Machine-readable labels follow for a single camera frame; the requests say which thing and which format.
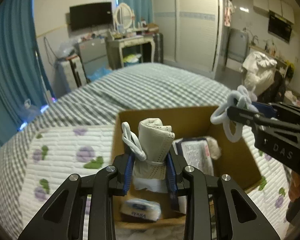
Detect white floral quilt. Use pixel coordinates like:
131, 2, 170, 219
19, 125, 289, 238

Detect oval vanity mirror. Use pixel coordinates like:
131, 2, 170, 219
113, 3, 135, 34

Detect black wall television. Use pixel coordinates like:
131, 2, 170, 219
70, 2, 113, 31

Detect white looped cord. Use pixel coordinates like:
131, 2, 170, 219
210, 84, 260, 144

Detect blue Vinda tissue pack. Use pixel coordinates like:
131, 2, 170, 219
120, 198, 161, 222

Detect black range hood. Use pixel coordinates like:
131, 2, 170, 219
268, 11, 293, 43

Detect white suitcase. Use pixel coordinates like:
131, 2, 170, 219
57, 55, 88, 93

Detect large white tissue package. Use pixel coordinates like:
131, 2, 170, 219
172, 137, 222, 176

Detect white laundry bundle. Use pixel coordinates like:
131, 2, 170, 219
242, 51, 277, 96

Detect dark suitcase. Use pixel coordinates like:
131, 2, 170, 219
153, 33, 164, 63

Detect white dressing table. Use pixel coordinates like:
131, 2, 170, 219
106, 35, 156, 70

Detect large teal curtain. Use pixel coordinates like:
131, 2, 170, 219
0, 0, 53, 148

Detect grey mini fridge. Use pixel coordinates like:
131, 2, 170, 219
77, 38, 108, 76

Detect white sliding wardrobe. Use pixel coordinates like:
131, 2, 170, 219
152, 0, 223, 75

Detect grey checkered bed sheet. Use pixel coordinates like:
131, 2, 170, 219
0, 63, 230, 239

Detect brown cardboard box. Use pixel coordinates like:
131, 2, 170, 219
111, 106, 261, 230

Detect white kitchen cabinets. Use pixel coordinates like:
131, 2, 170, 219
253, 0, 295, 24

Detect clear water jug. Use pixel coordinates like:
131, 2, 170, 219
19, 99, 49, 131

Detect cream cloth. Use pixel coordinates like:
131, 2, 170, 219
133, 118, 175, 180

